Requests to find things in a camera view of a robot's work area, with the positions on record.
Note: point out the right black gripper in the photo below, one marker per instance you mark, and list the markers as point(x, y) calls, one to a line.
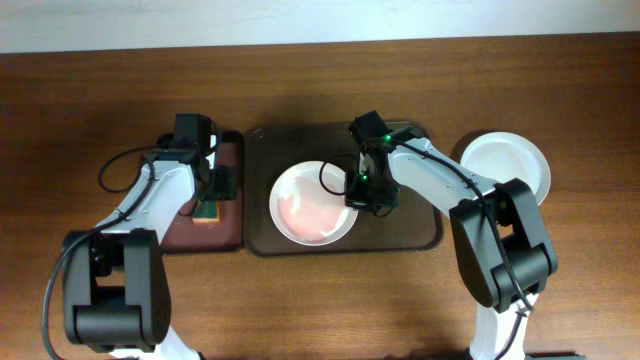
point(357, 201)

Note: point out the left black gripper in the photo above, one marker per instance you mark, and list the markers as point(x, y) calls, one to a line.
point(224, 189)

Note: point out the orange green scrub sponge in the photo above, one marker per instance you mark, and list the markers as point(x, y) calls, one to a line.
point(206, 212)

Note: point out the white plate small red stain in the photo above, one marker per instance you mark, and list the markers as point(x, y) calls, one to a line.
point(307, 206)

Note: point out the grey-white plate with sauce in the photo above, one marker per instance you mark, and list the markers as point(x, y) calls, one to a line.
point(503, 156)

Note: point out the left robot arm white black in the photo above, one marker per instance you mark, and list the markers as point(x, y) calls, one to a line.
point(116, 297)

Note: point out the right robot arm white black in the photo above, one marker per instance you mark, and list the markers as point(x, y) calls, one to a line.
point(503, 249)

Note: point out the large dark brown tray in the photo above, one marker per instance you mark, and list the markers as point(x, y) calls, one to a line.
point(414, 225)

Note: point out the small reddish brown tray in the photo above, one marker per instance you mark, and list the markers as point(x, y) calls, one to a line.
point(188, 234)

